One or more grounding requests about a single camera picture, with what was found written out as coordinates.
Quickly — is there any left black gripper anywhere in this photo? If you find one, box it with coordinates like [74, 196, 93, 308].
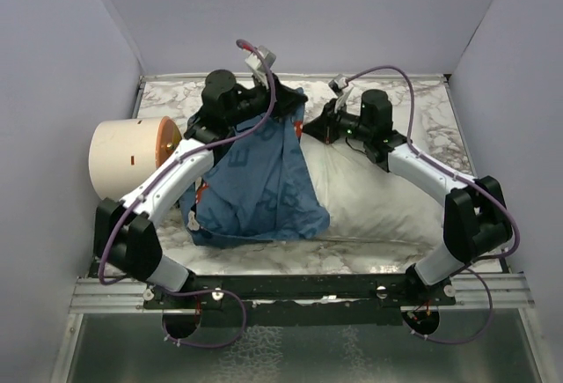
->
[226, 70, 309, 129]

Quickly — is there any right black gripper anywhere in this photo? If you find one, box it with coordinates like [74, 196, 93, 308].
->
[302, 98, 372, 145]

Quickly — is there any blue lettered pillowcase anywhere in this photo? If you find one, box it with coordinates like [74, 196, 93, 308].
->
[179, 106, 330, 248]

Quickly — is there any white pillow with red logo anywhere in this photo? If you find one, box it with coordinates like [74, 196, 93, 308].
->
[300, 134, 442, 247]

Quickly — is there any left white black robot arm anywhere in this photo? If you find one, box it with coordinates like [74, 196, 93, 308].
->
[94, 70, 308, 308]

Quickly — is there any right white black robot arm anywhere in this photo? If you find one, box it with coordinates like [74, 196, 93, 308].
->
[303, 89, 513, 305]

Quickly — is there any cream cylinder with orange lid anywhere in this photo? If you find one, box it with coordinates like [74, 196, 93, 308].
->
[88, 116, 181, 200]

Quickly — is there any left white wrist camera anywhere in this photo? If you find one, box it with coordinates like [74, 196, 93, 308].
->
[245, 46, 276, 88]

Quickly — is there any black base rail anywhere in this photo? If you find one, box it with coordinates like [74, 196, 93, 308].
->
[143, 273, 455, 328]

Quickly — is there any aluminium frame rail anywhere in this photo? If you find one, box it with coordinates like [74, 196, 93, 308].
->
[69, 275, 159, 315]

